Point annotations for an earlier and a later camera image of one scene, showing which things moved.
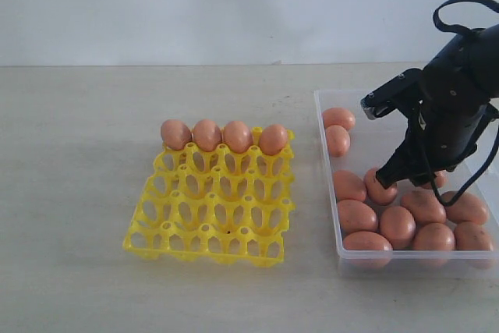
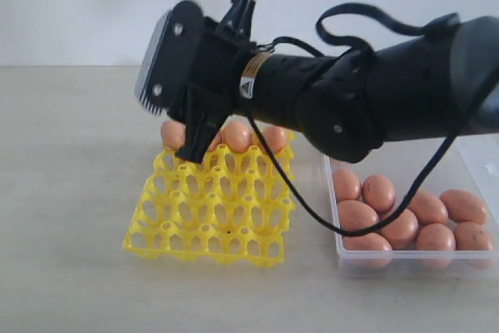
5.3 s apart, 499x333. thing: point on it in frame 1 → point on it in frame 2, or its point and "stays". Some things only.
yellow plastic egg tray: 218,206 stays
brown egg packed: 175,134 stays
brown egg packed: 273,139 stays
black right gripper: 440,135 → 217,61
